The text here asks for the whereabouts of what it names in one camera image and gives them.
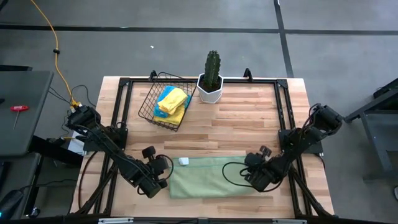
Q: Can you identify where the yellow power plug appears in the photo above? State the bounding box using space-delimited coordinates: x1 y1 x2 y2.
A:
68 100 83 113

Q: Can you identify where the light green microfiber towel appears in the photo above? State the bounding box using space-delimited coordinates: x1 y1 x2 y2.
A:
169 156 259 199

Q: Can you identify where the grey side table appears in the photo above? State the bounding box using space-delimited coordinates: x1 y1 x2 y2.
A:
0 70 55 157

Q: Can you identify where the black aluminium table frame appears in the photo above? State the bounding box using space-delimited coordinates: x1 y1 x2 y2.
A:
73 67 335 218

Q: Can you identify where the black rounded device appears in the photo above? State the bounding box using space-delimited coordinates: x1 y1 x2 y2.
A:
0 189 25 220

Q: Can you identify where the black wire basket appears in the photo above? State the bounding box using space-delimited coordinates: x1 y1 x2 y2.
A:
138 72 198 132

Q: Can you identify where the white paper sheet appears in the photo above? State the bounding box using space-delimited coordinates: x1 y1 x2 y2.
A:
67 129 90 156

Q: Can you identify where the dark metal side stand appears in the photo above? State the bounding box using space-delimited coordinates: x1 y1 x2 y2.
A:
343 81 398 182

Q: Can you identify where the white hexagonal plant pot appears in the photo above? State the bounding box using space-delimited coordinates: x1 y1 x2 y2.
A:
196 73 224 104

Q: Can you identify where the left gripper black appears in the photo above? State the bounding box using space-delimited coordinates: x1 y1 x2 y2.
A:
138 145 170 199

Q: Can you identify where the silver metal bracket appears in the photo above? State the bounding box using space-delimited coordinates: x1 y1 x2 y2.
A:
271 218 308 224
98 217 135 224

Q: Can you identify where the light blue microfiber towel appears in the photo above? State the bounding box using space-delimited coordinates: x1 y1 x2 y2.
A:
154 85 175 119

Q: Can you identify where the yellow microfiber towel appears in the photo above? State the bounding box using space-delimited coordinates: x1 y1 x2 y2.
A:
157 87 188 114
160 104 186 126

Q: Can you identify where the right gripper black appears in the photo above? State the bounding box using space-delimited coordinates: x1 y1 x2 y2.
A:
244 146 282 192

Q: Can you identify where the red-handled tool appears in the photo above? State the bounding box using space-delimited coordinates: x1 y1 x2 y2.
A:
9 105 30 131

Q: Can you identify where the green cactus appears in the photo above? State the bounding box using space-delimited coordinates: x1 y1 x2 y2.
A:
203 50 223 91

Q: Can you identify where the yellow power cable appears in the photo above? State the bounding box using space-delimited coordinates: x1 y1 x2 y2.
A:
30 0 83 110

